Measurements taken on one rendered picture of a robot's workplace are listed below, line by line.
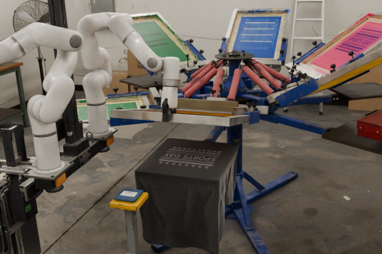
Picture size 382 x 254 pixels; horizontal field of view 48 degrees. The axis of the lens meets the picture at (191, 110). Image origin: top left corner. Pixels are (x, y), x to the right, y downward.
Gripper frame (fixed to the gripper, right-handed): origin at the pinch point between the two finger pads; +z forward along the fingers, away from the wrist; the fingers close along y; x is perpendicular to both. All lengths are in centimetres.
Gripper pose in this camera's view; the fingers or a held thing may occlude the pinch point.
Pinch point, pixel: (169, 119)
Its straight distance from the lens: 199.7
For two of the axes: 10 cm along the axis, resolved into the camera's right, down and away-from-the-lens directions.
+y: -3.1, 0.3, -9.5
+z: -0.4, 10.0, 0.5
